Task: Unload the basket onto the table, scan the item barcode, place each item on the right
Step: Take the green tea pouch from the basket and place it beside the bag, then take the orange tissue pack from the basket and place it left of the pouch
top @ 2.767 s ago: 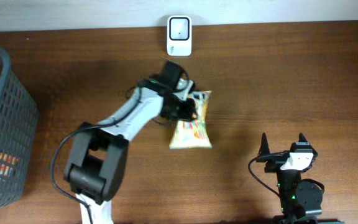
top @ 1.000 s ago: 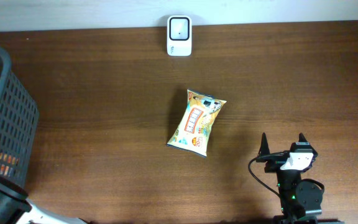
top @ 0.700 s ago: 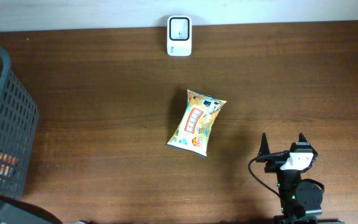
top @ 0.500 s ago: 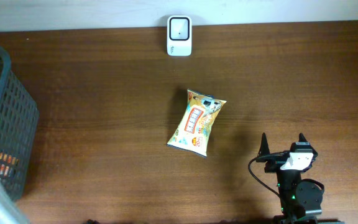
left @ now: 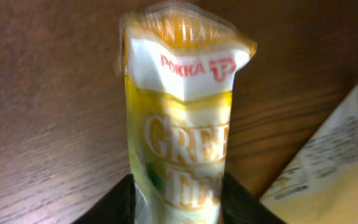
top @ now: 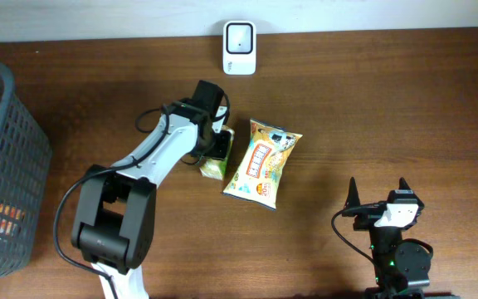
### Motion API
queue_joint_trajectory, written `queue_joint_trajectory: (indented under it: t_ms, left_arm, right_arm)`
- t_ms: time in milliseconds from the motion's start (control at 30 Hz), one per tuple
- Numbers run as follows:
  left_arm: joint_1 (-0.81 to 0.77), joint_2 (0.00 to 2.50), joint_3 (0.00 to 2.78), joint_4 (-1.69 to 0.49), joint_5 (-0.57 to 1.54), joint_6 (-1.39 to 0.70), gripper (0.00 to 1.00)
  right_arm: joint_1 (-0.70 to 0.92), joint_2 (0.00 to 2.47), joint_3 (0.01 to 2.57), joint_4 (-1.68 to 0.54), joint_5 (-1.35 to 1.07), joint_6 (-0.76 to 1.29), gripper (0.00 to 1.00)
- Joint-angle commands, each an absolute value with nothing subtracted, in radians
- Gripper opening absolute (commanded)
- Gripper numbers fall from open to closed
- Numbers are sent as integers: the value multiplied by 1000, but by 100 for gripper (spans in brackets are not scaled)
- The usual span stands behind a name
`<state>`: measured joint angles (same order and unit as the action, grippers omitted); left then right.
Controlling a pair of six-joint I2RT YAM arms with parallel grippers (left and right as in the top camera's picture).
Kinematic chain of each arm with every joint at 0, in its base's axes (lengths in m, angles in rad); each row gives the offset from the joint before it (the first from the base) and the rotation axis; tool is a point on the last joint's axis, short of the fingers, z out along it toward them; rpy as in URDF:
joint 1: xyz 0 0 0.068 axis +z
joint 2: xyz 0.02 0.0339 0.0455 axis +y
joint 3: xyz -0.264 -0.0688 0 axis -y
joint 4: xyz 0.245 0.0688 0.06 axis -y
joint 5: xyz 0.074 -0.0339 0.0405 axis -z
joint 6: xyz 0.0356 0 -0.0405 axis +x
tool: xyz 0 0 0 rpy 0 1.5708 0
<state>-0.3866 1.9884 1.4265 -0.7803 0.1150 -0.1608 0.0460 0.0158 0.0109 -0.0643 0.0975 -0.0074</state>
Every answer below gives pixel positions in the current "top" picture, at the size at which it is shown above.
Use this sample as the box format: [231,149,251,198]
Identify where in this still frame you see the grey plastic mesh basket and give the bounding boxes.
[0,62,52,277]

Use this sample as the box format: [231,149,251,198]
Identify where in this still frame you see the green yellow drink carton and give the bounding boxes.
[199,125,235,181]

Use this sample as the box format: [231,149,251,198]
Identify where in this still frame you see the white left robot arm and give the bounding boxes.
[71,81,231,298]

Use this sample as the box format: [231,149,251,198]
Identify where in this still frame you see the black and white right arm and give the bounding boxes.
[330,178,455,299]

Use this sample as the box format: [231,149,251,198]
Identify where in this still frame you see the white barcode scanner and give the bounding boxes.
[222,20,257,76]

